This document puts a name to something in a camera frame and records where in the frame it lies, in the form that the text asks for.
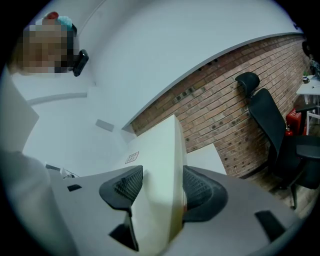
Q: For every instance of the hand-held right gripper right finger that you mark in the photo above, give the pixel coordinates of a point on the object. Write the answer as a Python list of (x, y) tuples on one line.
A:
[(207, 197)]

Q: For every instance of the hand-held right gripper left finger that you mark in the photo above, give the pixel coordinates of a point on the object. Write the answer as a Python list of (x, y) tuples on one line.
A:
[(125, 186)]

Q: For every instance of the white item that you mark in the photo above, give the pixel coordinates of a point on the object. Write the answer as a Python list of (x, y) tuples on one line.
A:
[(157, 175)]

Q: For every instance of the white flat panel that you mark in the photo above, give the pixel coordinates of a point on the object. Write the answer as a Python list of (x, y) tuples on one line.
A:
[(205, 160)]

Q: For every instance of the grey ceiling vent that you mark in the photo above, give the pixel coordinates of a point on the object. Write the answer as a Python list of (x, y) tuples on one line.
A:
[(105, 125)]

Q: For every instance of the black office chair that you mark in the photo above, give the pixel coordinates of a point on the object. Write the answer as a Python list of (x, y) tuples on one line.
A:
[(280, 140)]

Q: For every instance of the red fire extinguisher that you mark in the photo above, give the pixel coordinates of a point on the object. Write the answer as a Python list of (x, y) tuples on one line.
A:
[(288, 132)]

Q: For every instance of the red fire extinguisher box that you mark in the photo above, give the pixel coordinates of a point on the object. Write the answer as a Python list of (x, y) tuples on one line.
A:
[(295, 118)]

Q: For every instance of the person's white shirt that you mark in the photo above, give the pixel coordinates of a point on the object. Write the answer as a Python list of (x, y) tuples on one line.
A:
[(15, 112)]

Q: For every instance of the white table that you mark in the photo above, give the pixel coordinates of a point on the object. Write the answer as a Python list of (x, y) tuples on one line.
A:
[(308, 91)]

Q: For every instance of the dark cup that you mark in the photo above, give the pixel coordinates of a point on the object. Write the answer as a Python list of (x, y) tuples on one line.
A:
[(305, 80)]

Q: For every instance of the person's head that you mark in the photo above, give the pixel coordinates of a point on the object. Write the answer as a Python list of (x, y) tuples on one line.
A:
[(45, 47)]

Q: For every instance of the red and teal hair clip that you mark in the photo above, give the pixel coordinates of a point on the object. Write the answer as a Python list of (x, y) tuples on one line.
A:
[(63, 20)]

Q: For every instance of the black head-worn camera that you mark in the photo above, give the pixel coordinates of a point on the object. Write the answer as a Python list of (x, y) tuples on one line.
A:
[(80, 62)]

